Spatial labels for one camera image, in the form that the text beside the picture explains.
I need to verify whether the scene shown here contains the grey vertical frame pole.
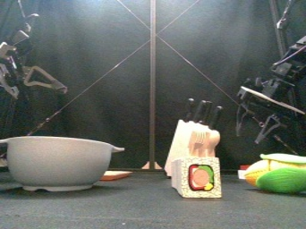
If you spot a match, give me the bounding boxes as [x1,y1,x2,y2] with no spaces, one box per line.
[148,0,157,170]

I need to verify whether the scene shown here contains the black knife handle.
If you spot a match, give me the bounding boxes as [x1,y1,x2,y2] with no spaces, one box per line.
[192,99,207,123]
[209,106,223,131]
[182,98,196,122]
[200,100,213,125]

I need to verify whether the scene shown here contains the small white box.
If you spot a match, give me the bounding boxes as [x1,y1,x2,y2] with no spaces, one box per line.
[164,119,212,177]

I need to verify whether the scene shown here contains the white sushi roll block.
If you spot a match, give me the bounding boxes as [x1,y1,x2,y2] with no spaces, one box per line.
[169,156,223,199]

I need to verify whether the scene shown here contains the grey pole foot bracket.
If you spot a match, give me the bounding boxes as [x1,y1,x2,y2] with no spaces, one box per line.
[141,160,164,171]

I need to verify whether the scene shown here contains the red cutting board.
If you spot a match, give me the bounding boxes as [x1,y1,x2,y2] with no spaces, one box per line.
[98,170,133,182]

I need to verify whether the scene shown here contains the thin diagonal brace wire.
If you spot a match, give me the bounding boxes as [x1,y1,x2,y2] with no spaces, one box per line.
[26,0,201,137]
[114,0,241,106]

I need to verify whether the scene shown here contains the white two-handled bowl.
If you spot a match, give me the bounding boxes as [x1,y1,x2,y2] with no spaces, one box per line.
[0,135,125,192]

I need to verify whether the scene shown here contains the plush yellow green corn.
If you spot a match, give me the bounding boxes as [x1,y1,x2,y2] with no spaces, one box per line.
[243,152,306,194]

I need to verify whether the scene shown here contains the small red toy block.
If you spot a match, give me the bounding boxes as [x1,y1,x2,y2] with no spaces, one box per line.
[236,164,253,180]

